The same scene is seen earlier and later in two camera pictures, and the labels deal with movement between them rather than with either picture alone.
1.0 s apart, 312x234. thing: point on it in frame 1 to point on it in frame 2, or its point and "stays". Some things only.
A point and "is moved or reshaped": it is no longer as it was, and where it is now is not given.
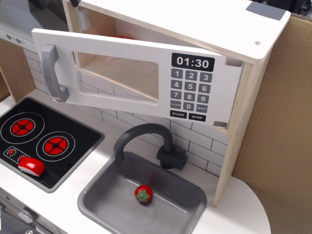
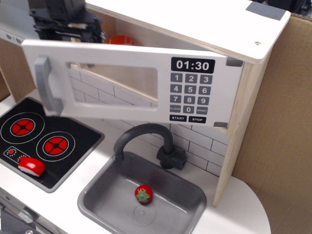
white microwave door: [193, 86] is moved or reshaped
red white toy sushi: [31, 166] stays
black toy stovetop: [30, 128] stays
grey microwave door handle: [49, 55] to [52, 105]
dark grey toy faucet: [169, 157] stays
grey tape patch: [266, 9] stays
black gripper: [40, 4] to [66, 20]
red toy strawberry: [144, 194] stays
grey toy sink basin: [136, 196] stays
